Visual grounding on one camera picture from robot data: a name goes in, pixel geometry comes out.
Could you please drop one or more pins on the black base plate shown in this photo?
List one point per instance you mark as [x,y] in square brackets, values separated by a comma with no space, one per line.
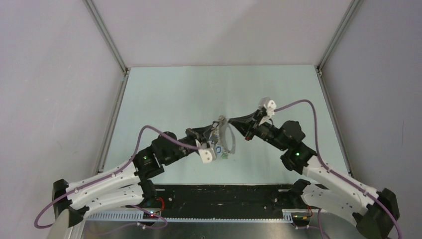
[247,202]

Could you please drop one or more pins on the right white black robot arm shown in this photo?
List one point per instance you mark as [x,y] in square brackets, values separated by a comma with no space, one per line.
[373,212]

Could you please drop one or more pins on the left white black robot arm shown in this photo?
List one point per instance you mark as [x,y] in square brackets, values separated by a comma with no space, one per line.
[130,182]

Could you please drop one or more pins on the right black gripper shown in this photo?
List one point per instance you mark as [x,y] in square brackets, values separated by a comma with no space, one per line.
[246,123]

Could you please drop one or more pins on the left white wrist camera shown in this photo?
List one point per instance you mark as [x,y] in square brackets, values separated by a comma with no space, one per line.
[206,151]

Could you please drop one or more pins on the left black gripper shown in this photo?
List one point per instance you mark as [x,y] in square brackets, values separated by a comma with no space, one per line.
[201,134]

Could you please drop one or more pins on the left aluminium frame post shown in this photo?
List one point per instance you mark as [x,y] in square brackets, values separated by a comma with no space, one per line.
[104,32]

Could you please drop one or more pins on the right aluminium frame post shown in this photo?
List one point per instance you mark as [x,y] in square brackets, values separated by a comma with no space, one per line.
[338,34]

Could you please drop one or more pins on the grey toothed keyring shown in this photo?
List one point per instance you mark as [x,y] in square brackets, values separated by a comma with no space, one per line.
[224,135]

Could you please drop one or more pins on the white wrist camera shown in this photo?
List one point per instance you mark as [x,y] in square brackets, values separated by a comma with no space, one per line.
[267,106]
[206,151]

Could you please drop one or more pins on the aluminium frame post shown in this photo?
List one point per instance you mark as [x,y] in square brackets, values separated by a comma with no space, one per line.
[104,32]
[338,34]

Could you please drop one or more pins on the grey slotted cable duct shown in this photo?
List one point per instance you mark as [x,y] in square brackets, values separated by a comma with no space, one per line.
[138,216]

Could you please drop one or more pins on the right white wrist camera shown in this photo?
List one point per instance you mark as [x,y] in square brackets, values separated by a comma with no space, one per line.
[267,106]

